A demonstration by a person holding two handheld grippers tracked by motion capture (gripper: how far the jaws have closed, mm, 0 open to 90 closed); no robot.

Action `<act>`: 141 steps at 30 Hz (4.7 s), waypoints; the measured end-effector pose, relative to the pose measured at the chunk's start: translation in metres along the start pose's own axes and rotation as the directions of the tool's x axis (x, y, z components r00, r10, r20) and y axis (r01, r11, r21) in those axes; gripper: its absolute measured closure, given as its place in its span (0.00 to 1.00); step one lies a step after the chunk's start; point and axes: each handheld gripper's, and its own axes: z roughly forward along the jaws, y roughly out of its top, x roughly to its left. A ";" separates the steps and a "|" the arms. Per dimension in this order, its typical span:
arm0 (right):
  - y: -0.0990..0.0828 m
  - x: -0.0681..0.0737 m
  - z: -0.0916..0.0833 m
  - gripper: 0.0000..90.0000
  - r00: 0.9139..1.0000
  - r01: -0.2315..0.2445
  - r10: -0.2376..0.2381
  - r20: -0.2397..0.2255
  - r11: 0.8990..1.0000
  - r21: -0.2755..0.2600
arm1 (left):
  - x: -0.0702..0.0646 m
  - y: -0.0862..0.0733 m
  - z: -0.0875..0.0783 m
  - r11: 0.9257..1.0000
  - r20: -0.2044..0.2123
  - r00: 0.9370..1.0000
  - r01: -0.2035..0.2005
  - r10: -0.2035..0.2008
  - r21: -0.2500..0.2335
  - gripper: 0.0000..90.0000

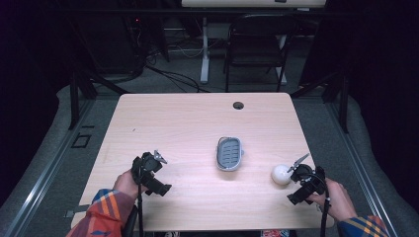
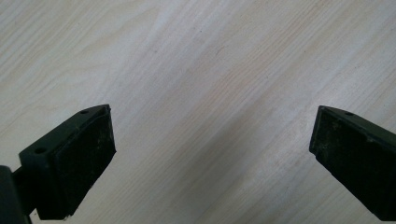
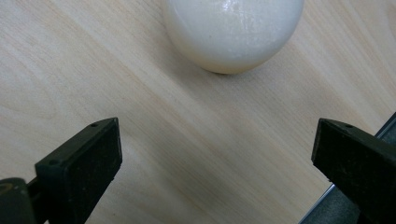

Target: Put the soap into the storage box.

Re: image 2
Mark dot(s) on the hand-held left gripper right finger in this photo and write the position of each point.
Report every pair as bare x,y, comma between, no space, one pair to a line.
355,152

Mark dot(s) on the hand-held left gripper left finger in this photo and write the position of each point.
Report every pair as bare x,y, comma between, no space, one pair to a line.
71,161

